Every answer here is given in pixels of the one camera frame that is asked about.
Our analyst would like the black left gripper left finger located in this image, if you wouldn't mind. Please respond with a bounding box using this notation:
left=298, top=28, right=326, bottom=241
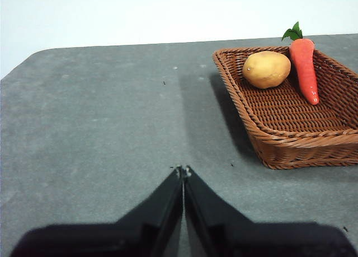
left=10, top=165, right=185, bottom=257

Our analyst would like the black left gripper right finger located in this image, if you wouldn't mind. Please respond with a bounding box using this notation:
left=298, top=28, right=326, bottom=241
left=183, top=165, right=358, bottom=257

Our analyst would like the brown woven wicker basket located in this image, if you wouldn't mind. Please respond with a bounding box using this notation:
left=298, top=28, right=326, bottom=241
left=211, top=45, right=358, bottom=170

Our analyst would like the yellow-brown potato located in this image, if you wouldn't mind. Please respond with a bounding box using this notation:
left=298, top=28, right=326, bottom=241
left=242, top=50, right=292, bottom=90

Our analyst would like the orange carrot with green leaves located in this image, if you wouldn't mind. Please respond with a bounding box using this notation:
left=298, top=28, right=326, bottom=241
left=281, top=21, right=320, bottom=106

